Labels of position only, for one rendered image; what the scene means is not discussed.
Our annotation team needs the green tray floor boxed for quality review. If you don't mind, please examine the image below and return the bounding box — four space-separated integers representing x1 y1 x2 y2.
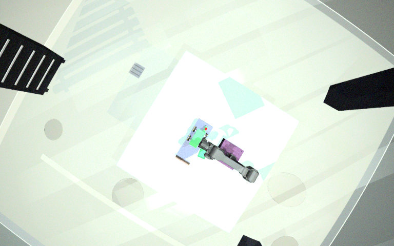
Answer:
198 149 206 159

